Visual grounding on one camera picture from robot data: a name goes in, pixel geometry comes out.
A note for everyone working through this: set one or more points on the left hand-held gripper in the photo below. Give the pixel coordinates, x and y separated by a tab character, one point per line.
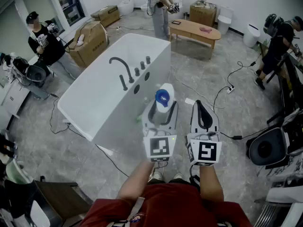
159	148

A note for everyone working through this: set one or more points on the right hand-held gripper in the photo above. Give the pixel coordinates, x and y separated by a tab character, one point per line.
207	151

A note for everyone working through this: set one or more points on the white bottle with blue cap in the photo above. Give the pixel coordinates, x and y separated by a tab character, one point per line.
162	97

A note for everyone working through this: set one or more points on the white bathtub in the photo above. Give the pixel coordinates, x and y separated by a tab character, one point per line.
94	98

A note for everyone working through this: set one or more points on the person's left forearm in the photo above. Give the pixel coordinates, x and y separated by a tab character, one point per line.
135	183

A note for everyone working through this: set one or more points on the person's right forearm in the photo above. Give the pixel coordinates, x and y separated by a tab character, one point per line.
210	183

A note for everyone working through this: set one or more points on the black power adapter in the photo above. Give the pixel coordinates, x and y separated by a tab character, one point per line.
237	137

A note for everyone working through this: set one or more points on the white power strip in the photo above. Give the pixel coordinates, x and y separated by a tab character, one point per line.
230	89

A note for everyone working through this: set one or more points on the black faucet knob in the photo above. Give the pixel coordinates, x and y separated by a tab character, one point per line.
137	72
142	65
148	60

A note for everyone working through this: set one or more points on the person's beige shoe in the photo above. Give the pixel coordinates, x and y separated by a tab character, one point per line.
158	176
178	176

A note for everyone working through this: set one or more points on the person's black trousers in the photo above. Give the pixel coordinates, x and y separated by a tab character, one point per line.
172	181

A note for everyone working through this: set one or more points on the black curved faucet spout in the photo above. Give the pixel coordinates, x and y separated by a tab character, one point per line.
122	61

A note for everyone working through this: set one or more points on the person's red shirt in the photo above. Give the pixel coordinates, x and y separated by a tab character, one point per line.
170	204

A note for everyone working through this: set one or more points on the pink cloth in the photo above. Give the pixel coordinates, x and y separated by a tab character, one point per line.
205	29

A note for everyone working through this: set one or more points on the oval wooden coffee table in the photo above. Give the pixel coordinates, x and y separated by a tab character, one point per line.
189	28

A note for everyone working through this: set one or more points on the white toilet black lid strip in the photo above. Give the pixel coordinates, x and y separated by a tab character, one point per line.
251	35

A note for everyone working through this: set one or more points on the large open cardboard box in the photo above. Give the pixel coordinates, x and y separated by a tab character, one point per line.
92	44

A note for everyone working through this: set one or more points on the white square toilet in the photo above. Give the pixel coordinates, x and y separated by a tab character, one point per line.
225	20

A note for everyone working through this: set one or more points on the tall cardboard box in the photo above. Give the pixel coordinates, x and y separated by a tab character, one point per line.
202	15

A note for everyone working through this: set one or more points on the white rounded plastic item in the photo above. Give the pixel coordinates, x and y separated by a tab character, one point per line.
80	39

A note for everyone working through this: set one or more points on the flat cardboard box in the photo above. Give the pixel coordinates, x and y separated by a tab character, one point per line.
106	14

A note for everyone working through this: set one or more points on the white oval toilet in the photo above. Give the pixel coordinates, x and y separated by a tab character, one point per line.
125	6

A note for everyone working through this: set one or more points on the dark brown side table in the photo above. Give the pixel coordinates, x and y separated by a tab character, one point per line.
61	197

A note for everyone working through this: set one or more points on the dark framed window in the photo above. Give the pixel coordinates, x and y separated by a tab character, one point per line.
69	6

